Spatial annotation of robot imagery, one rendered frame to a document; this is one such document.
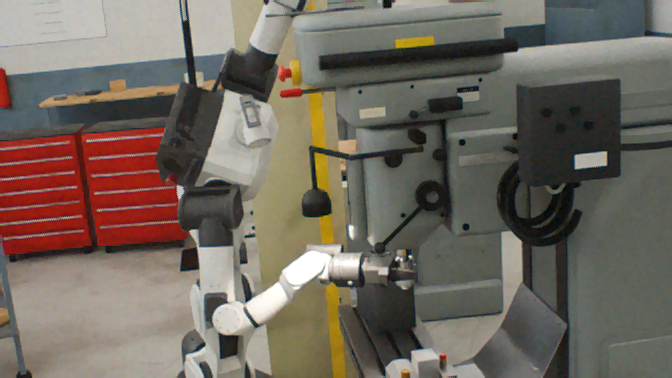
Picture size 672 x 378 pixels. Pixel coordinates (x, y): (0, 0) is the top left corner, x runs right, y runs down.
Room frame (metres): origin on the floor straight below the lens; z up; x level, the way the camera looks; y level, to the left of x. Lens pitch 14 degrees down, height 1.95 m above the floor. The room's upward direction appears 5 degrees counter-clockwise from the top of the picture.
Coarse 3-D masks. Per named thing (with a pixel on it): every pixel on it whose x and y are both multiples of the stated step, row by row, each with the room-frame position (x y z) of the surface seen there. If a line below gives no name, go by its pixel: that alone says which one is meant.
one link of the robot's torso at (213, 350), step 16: (192, 288) 2.47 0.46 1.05; (192, 304) 2.46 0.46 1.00; (208, 336) 2.42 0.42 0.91; (224, 336) 2.49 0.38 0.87; (240, 336) 2.50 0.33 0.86; (208, 352) 2.54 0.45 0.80; (224, 352) 2.53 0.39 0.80; (240, 352) 2.52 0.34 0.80; (208, 368) 2.53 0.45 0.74; (224, 368) 2.51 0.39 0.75; (240, 368) 2.52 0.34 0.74
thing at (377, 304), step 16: (368, 256) 2.39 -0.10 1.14; (384, 256) 2.38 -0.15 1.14; (368, 288) 2.32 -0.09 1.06; (384, 288) 2.26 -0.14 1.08; (400, 288) 2.27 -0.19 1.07; (368, 304) 2.34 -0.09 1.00; (384, 304) 2.26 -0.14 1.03; (400, 304) 2.27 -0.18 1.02; (368, 320) 2.35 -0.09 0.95; (384, 320) 2.26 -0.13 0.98; (400, 320) 2.27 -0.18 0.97
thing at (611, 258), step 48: (624, 144) 1.86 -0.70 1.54; (528, 192) 2.10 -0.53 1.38; (576, 192) 1.85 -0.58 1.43; (624, 192) 1.84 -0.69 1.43; (576, 240) 1.85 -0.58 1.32; (624, 240) 1.84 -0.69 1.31; (576, 288) 1.85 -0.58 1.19; (624, 288) 1.84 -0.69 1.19; (576, 336) 1.85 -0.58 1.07; (624, 336) 1.83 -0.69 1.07
